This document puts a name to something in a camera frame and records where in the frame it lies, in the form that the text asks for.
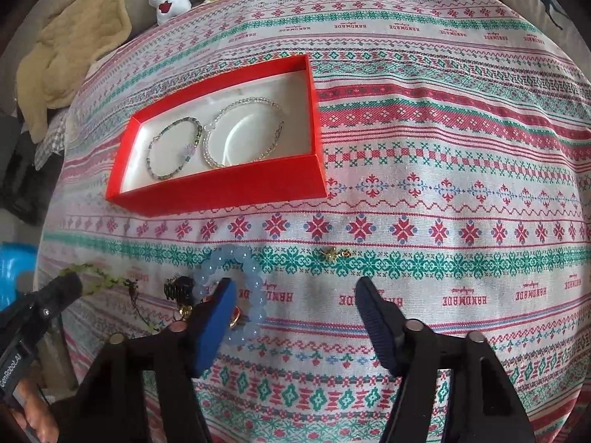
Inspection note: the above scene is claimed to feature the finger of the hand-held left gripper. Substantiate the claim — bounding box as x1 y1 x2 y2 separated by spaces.
0 273 85 339

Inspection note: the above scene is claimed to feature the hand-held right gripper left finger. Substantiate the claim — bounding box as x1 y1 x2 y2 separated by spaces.
65 278 238 443

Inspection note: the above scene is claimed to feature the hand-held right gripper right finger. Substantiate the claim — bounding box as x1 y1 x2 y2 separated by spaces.
355 277 536 443

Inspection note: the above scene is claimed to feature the pale blue bead bracelet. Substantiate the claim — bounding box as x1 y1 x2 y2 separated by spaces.
190 245 269 346

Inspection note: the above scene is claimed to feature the red cardboard box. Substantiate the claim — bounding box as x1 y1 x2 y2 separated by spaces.
105 54 329 217

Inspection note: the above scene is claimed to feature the person's left hand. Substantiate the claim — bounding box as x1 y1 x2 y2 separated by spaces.
16 376 63 443

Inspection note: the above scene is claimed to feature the blue plastic object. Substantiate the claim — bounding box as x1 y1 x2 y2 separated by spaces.
0 244 38 311

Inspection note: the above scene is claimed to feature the black hair claw clip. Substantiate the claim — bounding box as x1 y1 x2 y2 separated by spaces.
163 276 195 304

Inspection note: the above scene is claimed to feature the black bag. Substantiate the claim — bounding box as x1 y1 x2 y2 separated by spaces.
0 114 48 228

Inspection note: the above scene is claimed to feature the patterned woven cloth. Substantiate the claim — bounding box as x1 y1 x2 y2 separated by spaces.
37 0 591 443

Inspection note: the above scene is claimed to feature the checked cloth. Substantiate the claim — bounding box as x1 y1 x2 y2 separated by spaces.
33 111 71 172

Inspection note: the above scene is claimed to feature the beige blanket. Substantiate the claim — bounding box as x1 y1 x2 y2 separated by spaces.
16 0 160 145

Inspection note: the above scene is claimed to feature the green bead necklace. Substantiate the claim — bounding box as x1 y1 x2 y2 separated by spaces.
61 262 161 336

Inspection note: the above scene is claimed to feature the green bead bracelet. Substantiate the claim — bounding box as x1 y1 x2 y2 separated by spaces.
147 117 204 181

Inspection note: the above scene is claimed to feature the clear bead bracelet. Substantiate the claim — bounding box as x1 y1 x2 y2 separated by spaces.
201 96 286 169

